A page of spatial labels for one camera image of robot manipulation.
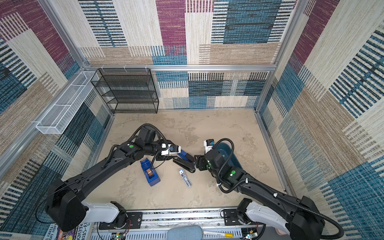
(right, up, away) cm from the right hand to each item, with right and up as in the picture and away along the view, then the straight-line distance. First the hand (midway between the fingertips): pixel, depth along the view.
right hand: (199, 158), depth 79 cm
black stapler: (-7, -7, +10) cm, 14 cm away
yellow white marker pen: (+11, -33, -11) cm, 36 cm away
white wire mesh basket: (-68, +20, -8) cm, 71 cm away
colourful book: (-54, -31, -11) cm, 64 cm away
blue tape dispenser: (-27, -8, +3) cm, 29 cm away
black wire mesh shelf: (-51, +42, +30) cm, 72 cm away
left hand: (-12, +6, -1) cm, 14 cm away
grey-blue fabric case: (-7, -31, -12) cm, 34 cm away
